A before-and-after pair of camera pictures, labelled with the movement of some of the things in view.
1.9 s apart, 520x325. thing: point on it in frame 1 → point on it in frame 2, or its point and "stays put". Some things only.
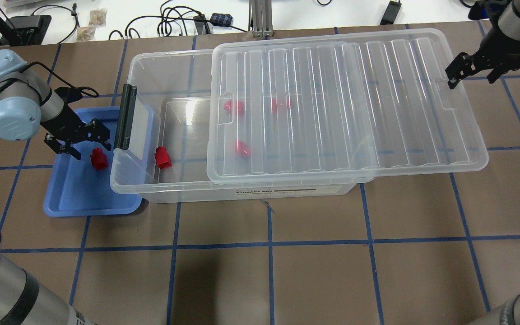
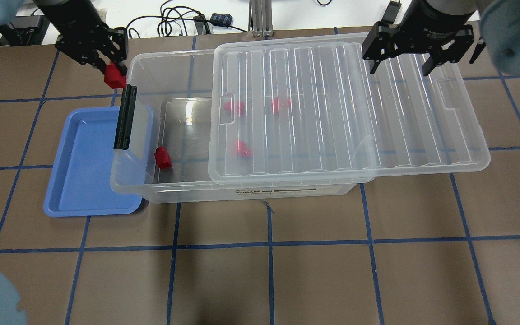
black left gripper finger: x=68 y=149 → x=94 y=58
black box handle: x=126 y=115 stays put
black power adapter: x=391 y=12 stays put
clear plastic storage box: x=168 y=160 stays put
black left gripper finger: x=98 y=132 → x=119 y=36
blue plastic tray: x=103 y=182 stays put
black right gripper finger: x=460 y=67 → x=380 y=43
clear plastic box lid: x=336 y=109 stays put
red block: x=163 y=160 stays put
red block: x=99 y=159 → x=113 y=77
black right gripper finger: x=494 y=75 → x=464 y=37
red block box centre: x=241 y=149 stays put
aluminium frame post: x=260 y=18 stays put
